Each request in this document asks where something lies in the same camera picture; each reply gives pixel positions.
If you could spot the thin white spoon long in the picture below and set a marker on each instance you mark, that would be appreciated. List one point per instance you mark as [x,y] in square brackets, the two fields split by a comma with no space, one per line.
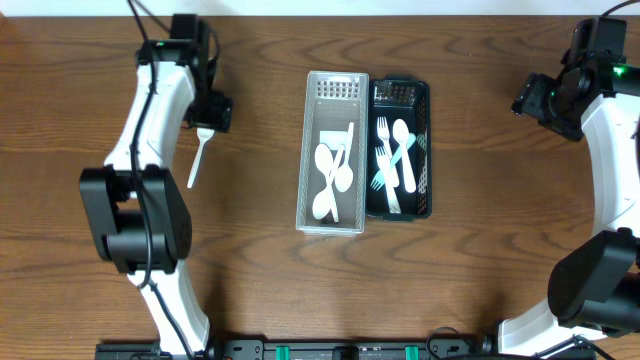
[344,175]

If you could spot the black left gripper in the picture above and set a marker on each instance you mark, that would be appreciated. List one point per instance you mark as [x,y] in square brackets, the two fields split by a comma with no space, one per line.
[211,118]

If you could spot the white plastic fork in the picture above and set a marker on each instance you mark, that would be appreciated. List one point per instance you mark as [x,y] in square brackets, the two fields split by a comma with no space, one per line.
[383,134]

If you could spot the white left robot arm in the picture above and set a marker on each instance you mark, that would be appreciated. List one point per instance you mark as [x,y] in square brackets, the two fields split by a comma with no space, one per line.
[137,216]

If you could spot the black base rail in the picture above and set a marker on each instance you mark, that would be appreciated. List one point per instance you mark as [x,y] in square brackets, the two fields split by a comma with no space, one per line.
[255,349]

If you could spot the dark green plastic basket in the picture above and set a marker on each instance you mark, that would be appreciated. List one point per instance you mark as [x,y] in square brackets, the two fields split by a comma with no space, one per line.
[409,99]

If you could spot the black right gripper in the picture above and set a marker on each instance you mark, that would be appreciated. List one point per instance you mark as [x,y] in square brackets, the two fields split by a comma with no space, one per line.
[523,101]

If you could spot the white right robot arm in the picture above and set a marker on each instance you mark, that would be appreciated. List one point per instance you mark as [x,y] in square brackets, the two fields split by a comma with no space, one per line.
[592,293]

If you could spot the thick white plastic spoon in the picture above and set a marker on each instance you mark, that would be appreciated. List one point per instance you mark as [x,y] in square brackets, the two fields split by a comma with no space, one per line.
[401,135]

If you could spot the mint green plastic fork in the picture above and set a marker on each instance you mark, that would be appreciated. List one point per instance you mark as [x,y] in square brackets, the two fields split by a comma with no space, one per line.
[379,180]

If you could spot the clear plastic basket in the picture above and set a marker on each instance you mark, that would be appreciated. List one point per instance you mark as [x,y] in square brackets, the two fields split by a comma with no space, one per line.
[333,100]

